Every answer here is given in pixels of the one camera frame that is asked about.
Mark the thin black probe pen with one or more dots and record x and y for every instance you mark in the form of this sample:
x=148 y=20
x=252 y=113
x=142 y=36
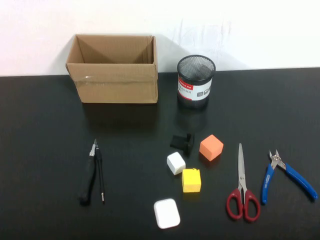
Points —
x=101 y=175

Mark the black mesh pen holder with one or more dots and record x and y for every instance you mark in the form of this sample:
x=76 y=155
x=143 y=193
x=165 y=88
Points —
x=195 y=91

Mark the white foam block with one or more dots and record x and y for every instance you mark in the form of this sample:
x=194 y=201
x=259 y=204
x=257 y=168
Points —
x=176 y=163

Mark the orange foam block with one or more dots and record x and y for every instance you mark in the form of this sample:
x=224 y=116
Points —
x=211 y=148

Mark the brown cardboard box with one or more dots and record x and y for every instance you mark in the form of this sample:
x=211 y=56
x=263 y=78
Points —
x=112 y=85

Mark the yellow foam block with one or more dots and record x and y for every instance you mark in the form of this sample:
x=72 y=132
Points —
x=191 y=181

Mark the white rounded flat case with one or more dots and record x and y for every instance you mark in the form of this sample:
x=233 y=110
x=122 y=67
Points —
x=167 y=213

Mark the black plastic bracket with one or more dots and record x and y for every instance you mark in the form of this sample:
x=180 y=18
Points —
x=176 y=141

